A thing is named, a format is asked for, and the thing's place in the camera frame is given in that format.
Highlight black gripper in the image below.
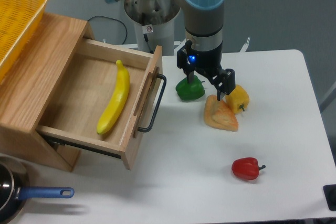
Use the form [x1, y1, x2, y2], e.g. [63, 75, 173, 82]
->
[177, 40, 235, 101]

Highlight wooden top drawer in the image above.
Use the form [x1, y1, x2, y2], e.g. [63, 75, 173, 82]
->
[36, 39, 162, 169]

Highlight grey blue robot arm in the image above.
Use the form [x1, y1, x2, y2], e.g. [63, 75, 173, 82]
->
[106, 0, 236, 100]

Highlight wooden drawer cabinet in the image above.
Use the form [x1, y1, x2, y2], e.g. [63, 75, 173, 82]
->
[1, 13, 94, 172]

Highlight green bell pepper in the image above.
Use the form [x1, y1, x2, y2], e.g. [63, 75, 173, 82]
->
[175, 76, 205, 101]

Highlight toy bread slice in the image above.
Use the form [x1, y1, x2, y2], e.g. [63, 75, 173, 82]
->
[203, 95, 239, 132]

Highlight yellow bell pepper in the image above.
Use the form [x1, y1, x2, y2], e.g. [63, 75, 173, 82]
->
[225, 84, 250, 114]

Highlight red bell pepper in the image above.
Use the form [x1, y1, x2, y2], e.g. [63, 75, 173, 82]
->
[232, 157, 266, 180]

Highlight yellow banana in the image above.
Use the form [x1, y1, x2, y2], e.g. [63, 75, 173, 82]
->
[96, 60, 130, 135]

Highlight black corner table clamp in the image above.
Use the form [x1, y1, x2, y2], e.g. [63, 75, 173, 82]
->
[323, 184, 336, 211]

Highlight yellow plastic basket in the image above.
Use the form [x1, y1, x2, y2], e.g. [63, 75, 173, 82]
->
[1, 0, 48, 80]

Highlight black drawer handle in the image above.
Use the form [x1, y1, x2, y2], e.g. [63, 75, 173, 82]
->
[137, 73, 167, 133]

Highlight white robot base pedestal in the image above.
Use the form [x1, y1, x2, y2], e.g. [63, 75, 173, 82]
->
[124, 0, 180, 56]

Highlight black cable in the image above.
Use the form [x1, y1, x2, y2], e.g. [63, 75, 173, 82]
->
[86, 15, 128, 45]

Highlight blue handled frying pan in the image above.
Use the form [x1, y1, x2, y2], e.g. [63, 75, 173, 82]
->
[1, 156, 75, 223]

